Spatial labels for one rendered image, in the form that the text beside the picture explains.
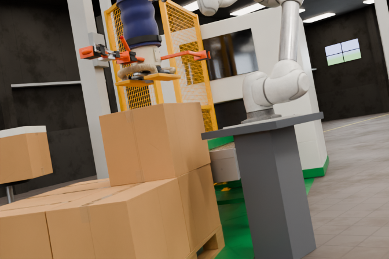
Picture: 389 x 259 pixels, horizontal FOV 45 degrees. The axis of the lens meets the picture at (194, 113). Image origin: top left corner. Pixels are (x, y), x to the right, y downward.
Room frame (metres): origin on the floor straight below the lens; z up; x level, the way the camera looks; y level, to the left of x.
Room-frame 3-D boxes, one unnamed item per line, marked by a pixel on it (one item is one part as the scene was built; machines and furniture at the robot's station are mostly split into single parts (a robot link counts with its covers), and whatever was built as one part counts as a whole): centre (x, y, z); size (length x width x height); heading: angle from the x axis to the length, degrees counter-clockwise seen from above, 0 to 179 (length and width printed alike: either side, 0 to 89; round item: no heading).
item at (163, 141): (2.81, 0.24, 0.74); 0.60 x 0.40 x 0.40; 160
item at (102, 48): (2.30, 0.37, 1.23); 0.31 x 0.03 x 0.05; 173
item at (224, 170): (3.17, 0.12, 0.48); 0.70 x 0.03 x 0.15; 72
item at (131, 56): (2.59, 0.32, 1.24); 0.10 x 0.08 x 0.06; 70
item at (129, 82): (2.86, 0.32, 1.13); 0.34 x 0.10 x 0.05; 160
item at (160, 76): (2.79, 0.15, 1.13); 0.34 x 0.10 x 0.05; 160
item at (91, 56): (2.26, 0.45, 1.23); 0.08 x 0.07 x 0.05; 160
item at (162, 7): (4.99, -0.04, 1.05); 1.17 x 0.10 x 2.10; 162
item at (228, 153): (3.18, 0.12, 0.58); 0.70 x 0.03 x 0.06; 72
